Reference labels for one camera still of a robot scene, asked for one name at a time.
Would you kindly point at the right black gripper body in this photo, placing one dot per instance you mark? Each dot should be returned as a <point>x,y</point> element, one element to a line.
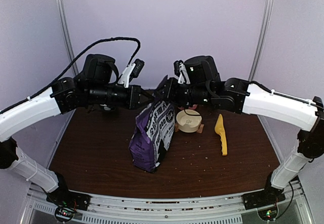
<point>174,94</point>

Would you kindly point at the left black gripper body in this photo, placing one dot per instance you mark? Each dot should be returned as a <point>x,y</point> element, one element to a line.
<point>134,89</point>

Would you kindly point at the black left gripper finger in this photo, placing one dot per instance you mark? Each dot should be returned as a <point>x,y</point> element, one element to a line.
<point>146,102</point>
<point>148,94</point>

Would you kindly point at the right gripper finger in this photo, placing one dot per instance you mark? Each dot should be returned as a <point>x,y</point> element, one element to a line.
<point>164,84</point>
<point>161,93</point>

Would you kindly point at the purple pet food bag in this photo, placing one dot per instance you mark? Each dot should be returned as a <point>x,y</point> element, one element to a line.
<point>154,129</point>

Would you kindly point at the yellow plastic food scoop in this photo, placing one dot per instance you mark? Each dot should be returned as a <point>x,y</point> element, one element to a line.
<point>220,130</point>

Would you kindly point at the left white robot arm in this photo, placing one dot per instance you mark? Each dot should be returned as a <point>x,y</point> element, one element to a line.
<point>98,83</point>

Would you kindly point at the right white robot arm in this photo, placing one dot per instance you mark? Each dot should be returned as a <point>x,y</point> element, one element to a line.
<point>197,81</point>

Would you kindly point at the pink cat-ear pet bowl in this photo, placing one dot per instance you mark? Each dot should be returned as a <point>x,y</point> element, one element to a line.
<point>193,107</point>

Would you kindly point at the cream cat-ear pet bowl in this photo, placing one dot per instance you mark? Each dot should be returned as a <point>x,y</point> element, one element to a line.
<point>188,120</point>

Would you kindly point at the wooden bowl stand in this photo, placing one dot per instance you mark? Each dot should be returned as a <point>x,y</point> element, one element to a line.
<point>200,129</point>

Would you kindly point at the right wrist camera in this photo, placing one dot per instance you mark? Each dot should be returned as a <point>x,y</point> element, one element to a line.
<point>181,72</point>

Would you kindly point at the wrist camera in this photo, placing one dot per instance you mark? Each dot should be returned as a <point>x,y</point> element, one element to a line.
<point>181,72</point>
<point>132,71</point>

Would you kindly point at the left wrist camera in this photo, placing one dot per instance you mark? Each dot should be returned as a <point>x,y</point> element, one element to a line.
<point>132,71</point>

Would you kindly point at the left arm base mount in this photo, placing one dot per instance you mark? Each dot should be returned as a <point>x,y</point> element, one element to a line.
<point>67,208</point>

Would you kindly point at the left aluminium corner post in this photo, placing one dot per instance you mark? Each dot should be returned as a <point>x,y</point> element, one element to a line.
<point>65,30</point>

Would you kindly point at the aluminium corner post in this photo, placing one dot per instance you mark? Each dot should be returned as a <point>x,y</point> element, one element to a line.
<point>268,7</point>
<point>65,30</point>

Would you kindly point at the right aluminium corner post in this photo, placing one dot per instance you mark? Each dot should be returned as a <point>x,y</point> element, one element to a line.
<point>268,7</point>

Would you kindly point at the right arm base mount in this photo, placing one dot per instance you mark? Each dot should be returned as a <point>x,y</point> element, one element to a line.
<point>265,203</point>

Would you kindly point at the front aluminium frame rail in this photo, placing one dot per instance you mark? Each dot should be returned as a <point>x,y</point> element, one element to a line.
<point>217,209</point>

